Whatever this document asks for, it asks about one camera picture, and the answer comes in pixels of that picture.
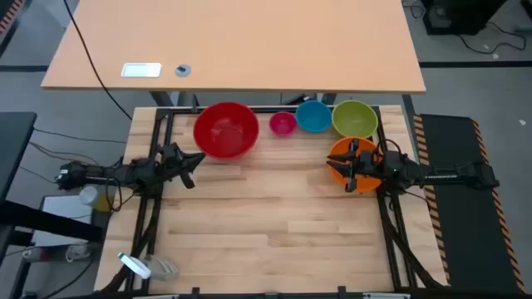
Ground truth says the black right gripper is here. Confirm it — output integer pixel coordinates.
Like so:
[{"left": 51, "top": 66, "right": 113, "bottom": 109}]
[{"left": 326, "top": 139, "right": 384, "bottom": 194}]

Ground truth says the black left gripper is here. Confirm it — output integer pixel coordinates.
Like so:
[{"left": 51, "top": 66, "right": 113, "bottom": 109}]
[{"left": 157, "top": 142, "right": 207, "bottom": 190}]

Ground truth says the orange bowl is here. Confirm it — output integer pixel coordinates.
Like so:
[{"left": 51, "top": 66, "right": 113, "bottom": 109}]
[{"left": 327, "top": 136, "right": 384, "bottom": 194}]

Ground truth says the green bowl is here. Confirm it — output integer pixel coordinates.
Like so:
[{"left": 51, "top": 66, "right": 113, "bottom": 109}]
[{"left": 331, "top": 99, "right": 380, "bottom": 140}]

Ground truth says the blue bowl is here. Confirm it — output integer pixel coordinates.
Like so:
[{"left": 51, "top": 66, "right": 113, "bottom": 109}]
[{"left": 295, "top": 100, "right": 334, "bottom": 135}]

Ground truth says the large red bowl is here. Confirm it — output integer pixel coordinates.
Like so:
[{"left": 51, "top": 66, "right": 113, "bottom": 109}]
[{"left": 193, "top": 101, "right": 260, "bottom": 161}]

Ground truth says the small pink bowl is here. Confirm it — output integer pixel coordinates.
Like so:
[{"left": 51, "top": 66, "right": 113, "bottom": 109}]
[{"left": 268, "top": 110, "right": 298, "bottom": 138}]

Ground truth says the black desk foot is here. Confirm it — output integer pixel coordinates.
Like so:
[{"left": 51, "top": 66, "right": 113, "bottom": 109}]
[{"left": 279, "top": 93, "right": 311, "bottom": 105}]

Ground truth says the yellow object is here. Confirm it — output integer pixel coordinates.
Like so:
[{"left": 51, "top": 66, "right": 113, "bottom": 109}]
[{"left": 93, "top": 192, "right": 112, "bottom": 213}]

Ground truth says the white cup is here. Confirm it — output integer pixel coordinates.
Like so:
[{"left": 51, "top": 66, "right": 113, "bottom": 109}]
[{"left": 78, "top": 185, "right": 101, "bottom": 207}]

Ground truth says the grey ridged plastic part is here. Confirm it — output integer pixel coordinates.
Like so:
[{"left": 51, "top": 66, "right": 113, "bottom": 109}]
[{"left": 144, "top": 254, "right": 180, "bottom": 282}]

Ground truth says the white tube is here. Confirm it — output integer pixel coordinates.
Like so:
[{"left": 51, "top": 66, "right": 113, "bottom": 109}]
[{"left": 117, "top": 252, "right": 153, "bottom": 280}]

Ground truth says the black mat with hazard stripes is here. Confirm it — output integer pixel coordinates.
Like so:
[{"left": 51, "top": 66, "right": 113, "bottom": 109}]
[{"left": 412, "top": 113, "right": 527, "bottom": 295}]

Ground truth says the light wooden desk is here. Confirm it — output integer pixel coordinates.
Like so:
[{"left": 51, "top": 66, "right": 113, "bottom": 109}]
[{"left": 40, "top": 0, "right": 427, "bottom": 95}]

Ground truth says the white board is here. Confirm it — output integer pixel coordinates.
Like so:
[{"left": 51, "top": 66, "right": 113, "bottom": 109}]
[{"left": 31, "top": 194, "right": 110, "bottom": 250}]

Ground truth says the black beam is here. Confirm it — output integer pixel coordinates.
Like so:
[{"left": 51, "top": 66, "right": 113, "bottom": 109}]
[{"left": 0, "top": 200, "right": 105, "bottom": 243}]

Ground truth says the white power strip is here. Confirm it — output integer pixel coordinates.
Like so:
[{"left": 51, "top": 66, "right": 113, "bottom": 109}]
[{"left": 21, "top": 243, "right": 93, "bottom": 263}]

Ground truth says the black side desk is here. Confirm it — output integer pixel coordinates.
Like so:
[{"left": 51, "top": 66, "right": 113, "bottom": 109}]
[{"left": 0, "top": 110, "right": 38, "bottom": 204}]

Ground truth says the black computer case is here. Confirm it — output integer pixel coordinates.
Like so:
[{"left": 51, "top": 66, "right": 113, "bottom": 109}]
[{"left": 421, "top": 0, "right": 509, "bottom": 37}]

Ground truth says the striped hazard strip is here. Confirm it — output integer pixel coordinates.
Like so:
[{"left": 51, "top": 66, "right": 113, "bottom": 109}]
[{"left": 0, "top": 0, "right": 25, "bottom": 35}]

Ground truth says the black aluminium table frame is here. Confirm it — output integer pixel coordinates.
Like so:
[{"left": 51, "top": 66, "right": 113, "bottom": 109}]
[{"left": 122, "top": 105, "right": 450, "bottom": 299}]

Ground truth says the thin black cable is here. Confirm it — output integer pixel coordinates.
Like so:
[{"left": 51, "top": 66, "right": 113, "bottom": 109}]
[
  {"left": 27, "top": 141, "right": 101, "bottom": 166},
  {"left": 32, "top": 127, "right": 128, "bottom": 145}
]

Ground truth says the long black cable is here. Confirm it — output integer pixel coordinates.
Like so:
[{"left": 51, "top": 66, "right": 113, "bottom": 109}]
[{"left": 62, "top": 0, "right": 133, "bottom": 120}]

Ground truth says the black floor cable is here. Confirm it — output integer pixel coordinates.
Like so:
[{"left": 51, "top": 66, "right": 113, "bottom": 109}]
[{"left": 456, "top": 20, "right": 525, "bottom": 56}]

